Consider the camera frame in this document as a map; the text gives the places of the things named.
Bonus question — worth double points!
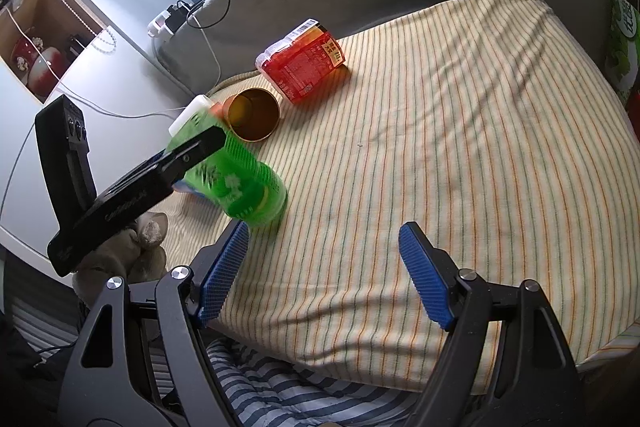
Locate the red and white jar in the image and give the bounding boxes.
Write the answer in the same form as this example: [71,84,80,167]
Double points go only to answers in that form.
[27,46,69,96]
[12,35,45,86]

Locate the red plastic container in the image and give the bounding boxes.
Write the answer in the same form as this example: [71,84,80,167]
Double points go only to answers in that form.
[255,21,347,104]

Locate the blue white striped cloth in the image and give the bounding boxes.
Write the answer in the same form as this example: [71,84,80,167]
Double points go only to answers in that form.
[10,252,427,427]

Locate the green cardboard box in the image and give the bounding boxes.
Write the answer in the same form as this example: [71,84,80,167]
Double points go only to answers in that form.
[601,0,640,108]

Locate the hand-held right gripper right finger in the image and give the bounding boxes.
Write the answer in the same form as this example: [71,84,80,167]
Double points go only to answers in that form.
[398,221,588,427]

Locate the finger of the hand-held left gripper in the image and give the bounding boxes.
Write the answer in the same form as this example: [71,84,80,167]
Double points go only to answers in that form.
[159,127,227,184]

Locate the white beaded cord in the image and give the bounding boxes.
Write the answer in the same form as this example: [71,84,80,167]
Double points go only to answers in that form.
[21,0,119,56]

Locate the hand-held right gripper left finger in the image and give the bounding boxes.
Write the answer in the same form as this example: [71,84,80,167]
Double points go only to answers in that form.
[56,219,251,427]

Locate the white cable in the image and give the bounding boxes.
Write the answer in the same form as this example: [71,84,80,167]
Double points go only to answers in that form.
[189,13,222,88]
[59,79,190,118]

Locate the person's left hand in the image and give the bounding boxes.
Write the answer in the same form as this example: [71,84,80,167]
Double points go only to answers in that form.
[71,211,169,304]

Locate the striped yellow bed sheet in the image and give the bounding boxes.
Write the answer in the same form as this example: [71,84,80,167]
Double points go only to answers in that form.
[159,0,640,397]

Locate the green plastic bottle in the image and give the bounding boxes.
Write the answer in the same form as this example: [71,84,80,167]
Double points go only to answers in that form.
[167,109,289,229]

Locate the gold metal cup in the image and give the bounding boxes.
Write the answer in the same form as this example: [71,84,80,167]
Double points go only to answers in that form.
[219,88,281,142]

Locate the white rectangular box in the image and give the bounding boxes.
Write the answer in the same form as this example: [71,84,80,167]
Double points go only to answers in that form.
[168,94,217,138]

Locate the black plug adapter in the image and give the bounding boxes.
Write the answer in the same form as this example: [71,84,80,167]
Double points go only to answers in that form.
[164,3,195,34]

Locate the red object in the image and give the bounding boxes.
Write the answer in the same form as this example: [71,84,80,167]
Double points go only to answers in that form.
[625,91,640,134]

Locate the white power strip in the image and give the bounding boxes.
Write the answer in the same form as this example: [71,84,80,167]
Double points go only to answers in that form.
[147,9,176,38]

